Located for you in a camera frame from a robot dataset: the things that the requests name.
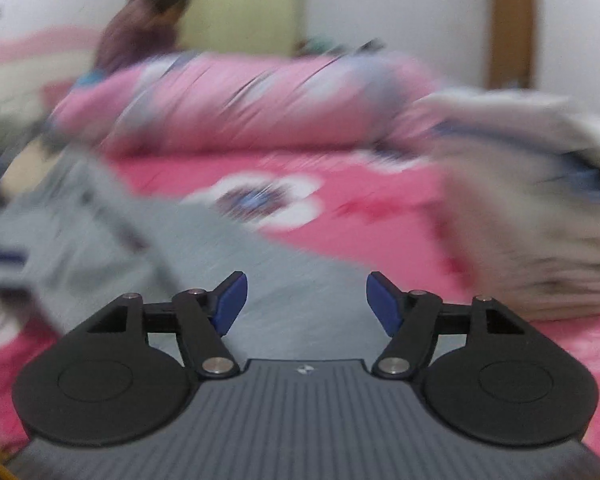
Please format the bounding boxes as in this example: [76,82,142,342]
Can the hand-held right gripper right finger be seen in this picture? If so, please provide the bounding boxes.
[366,271,533,378]

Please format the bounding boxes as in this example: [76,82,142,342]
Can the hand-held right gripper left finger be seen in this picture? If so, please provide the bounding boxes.
[80,271,248,378]

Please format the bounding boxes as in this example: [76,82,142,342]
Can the grey sweatpants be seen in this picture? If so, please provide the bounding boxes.
[0,147,381,361]

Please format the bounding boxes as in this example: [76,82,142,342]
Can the stack of folded clothes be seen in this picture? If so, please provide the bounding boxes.
[414,87,600,322]

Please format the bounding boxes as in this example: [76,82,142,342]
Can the pink floral blanket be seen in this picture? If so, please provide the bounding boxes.
[0,147,600,461]

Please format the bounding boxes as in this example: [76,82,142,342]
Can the pink floral quilt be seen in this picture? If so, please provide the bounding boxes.
[50,52,448,157]

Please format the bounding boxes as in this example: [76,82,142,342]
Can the pale yellow wardrobe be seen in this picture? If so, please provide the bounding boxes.
[172,0,302,57]

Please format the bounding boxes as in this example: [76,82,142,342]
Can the brown wooden door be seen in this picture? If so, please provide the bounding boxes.
[486,0,537,90]

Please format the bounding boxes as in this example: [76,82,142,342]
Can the cream padded headboard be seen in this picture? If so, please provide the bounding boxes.
[0,27,103,116]

